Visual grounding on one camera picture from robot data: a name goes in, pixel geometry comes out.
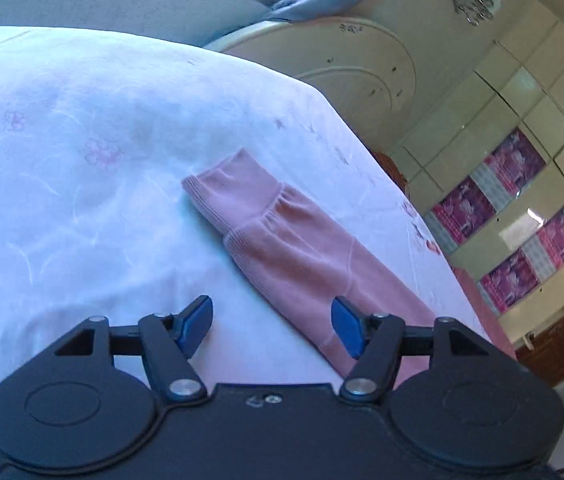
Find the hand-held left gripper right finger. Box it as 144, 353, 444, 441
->
332, 296, 493, 403

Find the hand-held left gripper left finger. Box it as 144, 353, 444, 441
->
54, 296, 213, 403

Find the pink knit sweater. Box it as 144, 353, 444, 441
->
182, 149, 440, 381

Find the white floral blanket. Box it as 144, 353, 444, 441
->
0, 25, 508, 480

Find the orange pillow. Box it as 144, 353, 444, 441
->
374, 151, 409, 195

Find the cream round headboard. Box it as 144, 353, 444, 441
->
207, 16, 417, 153

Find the cream wardrobe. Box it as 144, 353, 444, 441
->
402, 0, 564, 346

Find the purple wall poster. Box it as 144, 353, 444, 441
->
432, 176, 497, 243
536, 201, 564, 267
479, 249, 543, 313
484, 129, 547, 195

